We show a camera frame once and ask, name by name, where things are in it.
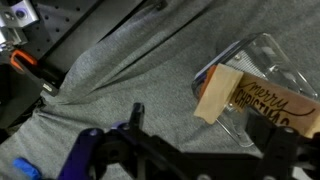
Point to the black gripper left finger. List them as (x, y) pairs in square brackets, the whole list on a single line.
[(137, 116)]

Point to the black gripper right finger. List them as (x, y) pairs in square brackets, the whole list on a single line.
[(260, 130)]

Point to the wooden Merry Christmas stamp block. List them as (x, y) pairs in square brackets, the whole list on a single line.
[(281, 106)]

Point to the small clear plastic container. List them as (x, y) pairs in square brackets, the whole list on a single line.
[(255, 72)]

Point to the grey tablecloth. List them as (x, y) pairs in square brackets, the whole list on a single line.
[(152, 59)]

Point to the plain wooden stamp block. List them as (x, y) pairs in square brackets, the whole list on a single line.
[(217, 91)]

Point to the blue clip on table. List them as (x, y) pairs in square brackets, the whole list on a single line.
[(27, 168)]

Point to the orange handled black clamp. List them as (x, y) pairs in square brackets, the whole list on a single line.
[(45, 77)]

